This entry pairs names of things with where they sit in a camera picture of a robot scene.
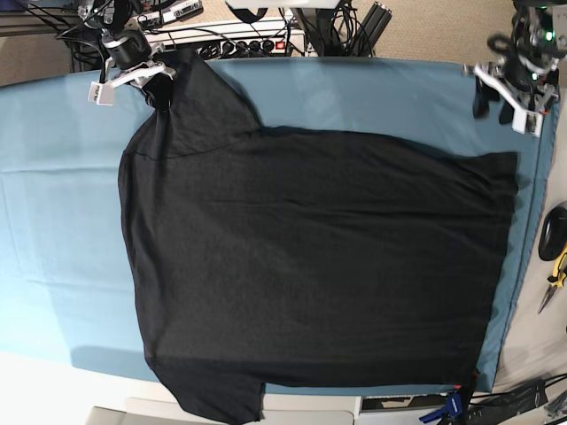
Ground blue clamp bottom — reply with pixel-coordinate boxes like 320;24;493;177
419;387;464;424

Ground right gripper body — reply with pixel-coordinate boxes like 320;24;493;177
102;31;176;88

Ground black computer mouse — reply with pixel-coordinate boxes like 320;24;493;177
538;205;566;261

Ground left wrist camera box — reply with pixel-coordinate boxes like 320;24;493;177
512;109;543;137

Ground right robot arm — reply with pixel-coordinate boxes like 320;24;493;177
78;1;176;111

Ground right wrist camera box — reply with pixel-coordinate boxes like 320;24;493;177
88;81;115;106

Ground white power strip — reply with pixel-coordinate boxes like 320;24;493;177
193;36;305;60

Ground teal table cloth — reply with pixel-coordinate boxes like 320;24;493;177
1;58;560;390

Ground black T-shirt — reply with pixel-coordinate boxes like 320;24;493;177
118;53;518;424

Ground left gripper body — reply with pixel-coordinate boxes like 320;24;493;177
462;53;559;116

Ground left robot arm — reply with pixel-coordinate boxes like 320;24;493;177
462;1;566;137

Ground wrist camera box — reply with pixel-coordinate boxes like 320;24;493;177
88;81;115;106
512;109;543;137

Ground yellow handled pliers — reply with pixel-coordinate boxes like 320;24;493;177
538;250;566;313

